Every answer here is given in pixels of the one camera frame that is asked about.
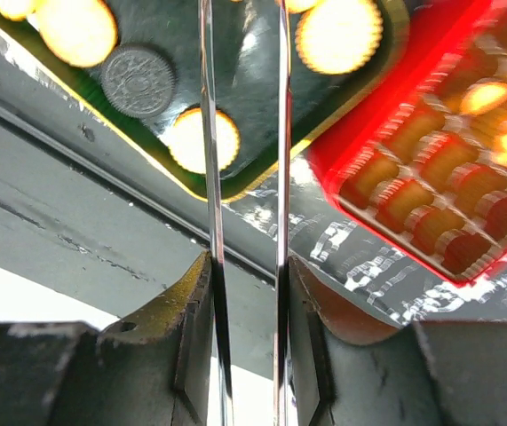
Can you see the red tin box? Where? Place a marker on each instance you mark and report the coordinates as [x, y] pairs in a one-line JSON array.
[[408, 166]]

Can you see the metal tongs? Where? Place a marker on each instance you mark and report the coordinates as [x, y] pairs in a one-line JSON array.
[[233, 232]]

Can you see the plain round orange cookie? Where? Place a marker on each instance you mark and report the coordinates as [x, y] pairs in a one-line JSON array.
[[81, 33]]

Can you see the far right round biscuit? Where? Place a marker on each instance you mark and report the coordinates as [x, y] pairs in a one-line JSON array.
[[337, 37]]

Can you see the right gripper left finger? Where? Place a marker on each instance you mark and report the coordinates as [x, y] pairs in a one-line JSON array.
[[64, 362]]

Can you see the black cookie tray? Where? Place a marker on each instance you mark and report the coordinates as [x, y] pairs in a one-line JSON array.
[[246, 63]]

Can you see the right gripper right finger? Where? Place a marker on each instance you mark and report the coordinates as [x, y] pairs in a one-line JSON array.
[[350, 368]]

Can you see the round cookie in box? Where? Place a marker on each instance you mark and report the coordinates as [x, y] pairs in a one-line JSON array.
[[483, 97]]

